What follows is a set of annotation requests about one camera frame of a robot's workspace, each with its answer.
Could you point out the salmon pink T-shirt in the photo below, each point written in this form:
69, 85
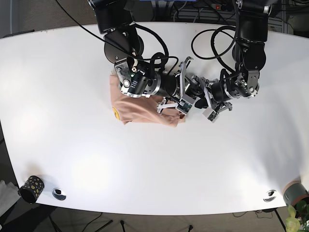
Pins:
141, 110

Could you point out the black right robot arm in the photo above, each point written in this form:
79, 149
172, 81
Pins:
138, 76

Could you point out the green potted plant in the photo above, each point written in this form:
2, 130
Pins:
298, 220

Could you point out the grey plant pot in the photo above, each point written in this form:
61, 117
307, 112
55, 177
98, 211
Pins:
295, 192

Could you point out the silver table grommet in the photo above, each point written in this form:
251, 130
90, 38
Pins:
270, 196
59, 194

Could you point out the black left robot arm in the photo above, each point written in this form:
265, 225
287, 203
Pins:
248, 52

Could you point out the left silver table grommet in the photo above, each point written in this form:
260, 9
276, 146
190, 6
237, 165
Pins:
59, 194

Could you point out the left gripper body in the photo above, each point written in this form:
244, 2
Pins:
216, 97

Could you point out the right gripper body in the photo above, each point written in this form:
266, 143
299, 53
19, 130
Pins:
173, 90

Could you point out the right silver table grommet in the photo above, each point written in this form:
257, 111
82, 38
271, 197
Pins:
270, 196

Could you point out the black dotted cup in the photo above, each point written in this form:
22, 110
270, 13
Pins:
31, 189

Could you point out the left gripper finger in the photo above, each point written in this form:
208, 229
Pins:
195, 89
201, 103

